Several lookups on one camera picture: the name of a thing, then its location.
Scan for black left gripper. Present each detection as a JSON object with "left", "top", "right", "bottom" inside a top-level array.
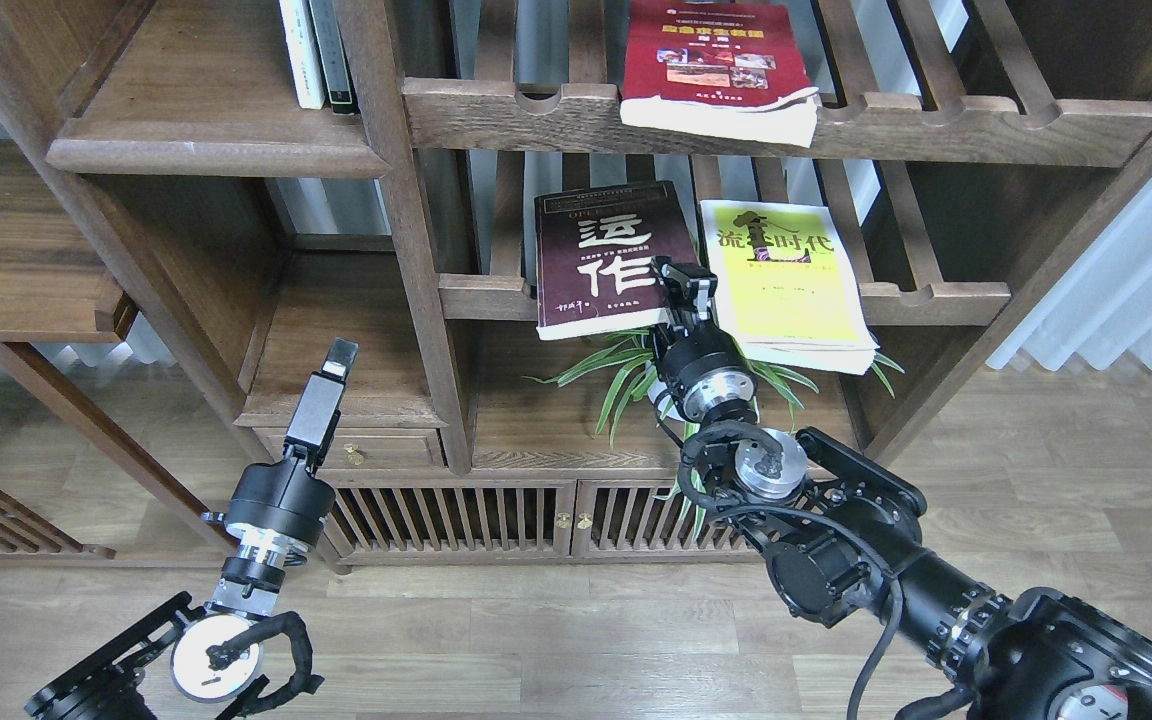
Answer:
[{"left": 223, "top": 338, "right": 358, "bottom": 550}]

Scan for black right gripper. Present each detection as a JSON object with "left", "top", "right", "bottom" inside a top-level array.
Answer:
[{"left": 652, "top": 258, "right": 758, "bottom": 427}]

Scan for dark brown book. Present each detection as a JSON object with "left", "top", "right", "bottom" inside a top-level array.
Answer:
[{"left": 535, "top": 181, "right": 698, "bottom": 341}]

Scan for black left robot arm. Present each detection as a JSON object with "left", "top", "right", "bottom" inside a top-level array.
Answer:
[{"left": 24, "top": 338, "right": 358, "bottom": 719}]

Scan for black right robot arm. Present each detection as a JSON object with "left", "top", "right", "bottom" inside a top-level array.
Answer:
[{"left": 652, "top": 256, "right": 1152, "bottom": 719}]

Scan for brass drawer knob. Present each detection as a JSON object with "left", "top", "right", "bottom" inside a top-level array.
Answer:
[{"left": 344, "top": 444, "right": 367, "bottom": 468}]

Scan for yellow green book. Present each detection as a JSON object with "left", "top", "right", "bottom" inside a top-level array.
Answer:
[{"left": 699, "top": 200, "right": 877, "bottom": 376}]

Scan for green spider plant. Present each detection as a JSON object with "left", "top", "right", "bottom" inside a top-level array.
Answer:
[{"left": 528, "top": 225, "right": 905, "bottom": 541}]

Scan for white plant pot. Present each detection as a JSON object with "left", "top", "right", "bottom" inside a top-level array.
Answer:
[{"left": 645, "top": 381, "right": 687, "bottom": 420}]

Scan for red book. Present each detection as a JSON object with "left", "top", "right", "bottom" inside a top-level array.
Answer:
[{"left": 620, "top": 1, "right": 820, "bottom": 149}]

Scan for dark wooden bookshelf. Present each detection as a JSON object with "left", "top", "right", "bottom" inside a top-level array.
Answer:
[{"left": 0, "top": 0, "right": 1152, "bottom": 573}]

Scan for brass cabinet door knobs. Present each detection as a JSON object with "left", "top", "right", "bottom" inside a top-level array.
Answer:
[{"left": 554, "top": 511, "right": 594, "bottom": 530}]

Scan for dark upright book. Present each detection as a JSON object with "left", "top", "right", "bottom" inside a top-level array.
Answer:
[{"left": 308, "top": 0, "right": 358, "bottom": 115}]

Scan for white upright book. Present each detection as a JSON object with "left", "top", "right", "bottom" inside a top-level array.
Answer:
[{"left": 279, "top": 0, "right": 328, "bottom": 109}]

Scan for white curtain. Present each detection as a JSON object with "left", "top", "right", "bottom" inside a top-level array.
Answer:
[{"left": 987, "top": 179, "right": 1152, "bottom": 372}]

